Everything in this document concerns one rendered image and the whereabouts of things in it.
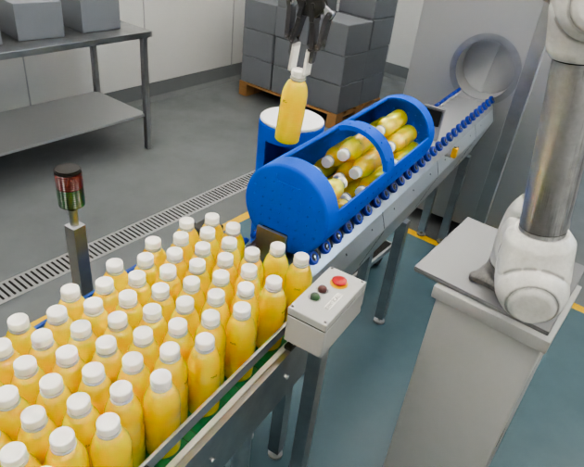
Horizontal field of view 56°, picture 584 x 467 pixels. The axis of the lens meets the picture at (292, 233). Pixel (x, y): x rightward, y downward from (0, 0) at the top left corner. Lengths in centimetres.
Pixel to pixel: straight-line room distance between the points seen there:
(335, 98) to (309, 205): 362
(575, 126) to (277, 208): 81
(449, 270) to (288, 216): 48
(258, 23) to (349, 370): 374
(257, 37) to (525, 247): 454
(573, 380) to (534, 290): 181
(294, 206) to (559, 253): 69
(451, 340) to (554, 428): 123
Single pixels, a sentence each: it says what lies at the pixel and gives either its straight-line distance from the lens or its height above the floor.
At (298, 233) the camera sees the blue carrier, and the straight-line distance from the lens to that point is 158.
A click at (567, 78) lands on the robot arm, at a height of 164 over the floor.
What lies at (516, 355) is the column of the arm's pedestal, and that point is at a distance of 159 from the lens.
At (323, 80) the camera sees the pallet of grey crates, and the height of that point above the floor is 41.
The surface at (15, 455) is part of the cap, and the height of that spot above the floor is 110.
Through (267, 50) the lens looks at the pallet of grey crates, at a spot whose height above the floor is 52.
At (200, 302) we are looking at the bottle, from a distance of 129.
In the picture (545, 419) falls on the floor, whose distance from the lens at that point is 281.
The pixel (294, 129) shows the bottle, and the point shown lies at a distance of 150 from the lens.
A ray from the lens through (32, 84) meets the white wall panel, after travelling 488.
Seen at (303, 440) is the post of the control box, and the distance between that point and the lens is 163.
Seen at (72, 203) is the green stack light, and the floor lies 118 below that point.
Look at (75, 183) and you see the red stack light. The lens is 141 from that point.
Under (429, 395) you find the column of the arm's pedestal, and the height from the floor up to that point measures 61.
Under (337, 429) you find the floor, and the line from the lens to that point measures 243.
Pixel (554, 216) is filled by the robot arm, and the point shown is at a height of 136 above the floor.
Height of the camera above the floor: 189
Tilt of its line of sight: 33 degrees down
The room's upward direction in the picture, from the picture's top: 7 degrees clockwise
